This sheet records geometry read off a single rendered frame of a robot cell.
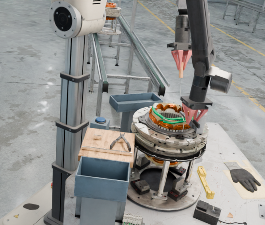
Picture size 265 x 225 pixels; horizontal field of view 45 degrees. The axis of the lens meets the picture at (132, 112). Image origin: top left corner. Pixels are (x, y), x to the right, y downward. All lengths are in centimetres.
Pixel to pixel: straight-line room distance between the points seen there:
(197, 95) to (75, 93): 60
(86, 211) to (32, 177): 164
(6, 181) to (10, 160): 28
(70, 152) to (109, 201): 60
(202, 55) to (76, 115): 73
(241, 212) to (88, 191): 72
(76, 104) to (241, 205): 87
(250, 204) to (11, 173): 190
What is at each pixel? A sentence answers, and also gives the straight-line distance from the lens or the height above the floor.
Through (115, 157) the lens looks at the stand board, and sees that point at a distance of 111.
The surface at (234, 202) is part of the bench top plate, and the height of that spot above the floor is 78.
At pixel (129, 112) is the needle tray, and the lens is 156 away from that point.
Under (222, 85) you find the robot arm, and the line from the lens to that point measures 110.
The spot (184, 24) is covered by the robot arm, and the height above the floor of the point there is 149.
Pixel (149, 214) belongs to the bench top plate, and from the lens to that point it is 134.
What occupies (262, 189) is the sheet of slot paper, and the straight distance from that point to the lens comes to 168.
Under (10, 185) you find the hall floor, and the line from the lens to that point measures 267.
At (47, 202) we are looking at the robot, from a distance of 212.
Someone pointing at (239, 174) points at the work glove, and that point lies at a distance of 169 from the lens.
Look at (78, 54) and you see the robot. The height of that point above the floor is 128.
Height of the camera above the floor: 169
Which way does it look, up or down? 26 degrees down
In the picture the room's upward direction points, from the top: 8 degrees clockwise
